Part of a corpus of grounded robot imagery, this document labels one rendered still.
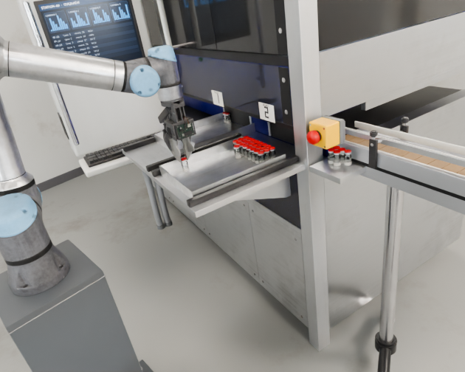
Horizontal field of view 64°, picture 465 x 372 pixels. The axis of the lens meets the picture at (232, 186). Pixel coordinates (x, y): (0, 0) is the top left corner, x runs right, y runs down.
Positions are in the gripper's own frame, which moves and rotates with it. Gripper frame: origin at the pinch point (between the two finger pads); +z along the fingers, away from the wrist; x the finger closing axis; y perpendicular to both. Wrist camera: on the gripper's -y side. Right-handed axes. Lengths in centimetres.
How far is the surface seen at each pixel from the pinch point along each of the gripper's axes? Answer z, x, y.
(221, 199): 5.5, -0.8, 26.1
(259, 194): 14.6, 17.0, 18.0
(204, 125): 5.4, 27.4, -38.2
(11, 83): -4, -38, -263
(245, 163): 5.3, 17.4, 11.1
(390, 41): -25, 67, 28
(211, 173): 5.3, 5.3, 9.0
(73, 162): 80, -14, -268
